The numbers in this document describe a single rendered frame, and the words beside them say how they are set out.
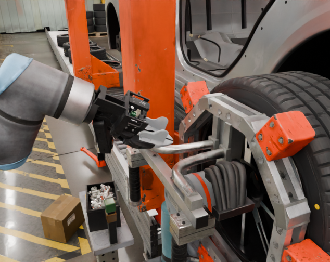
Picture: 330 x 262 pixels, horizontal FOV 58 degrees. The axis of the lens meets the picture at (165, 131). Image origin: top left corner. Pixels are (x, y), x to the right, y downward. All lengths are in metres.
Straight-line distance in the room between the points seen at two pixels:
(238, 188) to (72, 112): 0.38
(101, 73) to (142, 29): 2.04
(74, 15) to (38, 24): 10.68
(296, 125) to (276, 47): 0.60
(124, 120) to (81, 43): 2.41
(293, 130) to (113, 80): 2.59
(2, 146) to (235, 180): 0.46
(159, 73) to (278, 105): 0.49
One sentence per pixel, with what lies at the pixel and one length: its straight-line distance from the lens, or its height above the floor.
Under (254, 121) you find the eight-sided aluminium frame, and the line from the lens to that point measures 0.73.
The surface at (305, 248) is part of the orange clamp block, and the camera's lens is 0.76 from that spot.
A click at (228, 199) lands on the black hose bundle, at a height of 0.99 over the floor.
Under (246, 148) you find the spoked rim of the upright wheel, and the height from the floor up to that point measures 0.97.
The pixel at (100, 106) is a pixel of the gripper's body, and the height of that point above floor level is 1.19.
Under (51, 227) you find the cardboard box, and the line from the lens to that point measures 2.03.
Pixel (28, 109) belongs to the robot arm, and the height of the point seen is 1.20.
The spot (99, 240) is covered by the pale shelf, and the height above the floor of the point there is 0.45.
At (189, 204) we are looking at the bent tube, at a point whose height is 0.99.
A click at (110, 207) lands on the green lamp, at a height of 0.65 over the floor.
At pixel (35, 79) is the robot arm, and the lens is 0.58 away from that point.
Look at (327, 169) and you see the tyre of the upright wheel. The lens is 0.72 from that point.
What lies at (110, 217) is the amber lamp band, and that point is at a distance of 1.23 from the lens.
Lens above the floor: 1.39
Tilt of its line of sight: 25 degrees down
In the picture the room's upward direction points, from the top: straight up
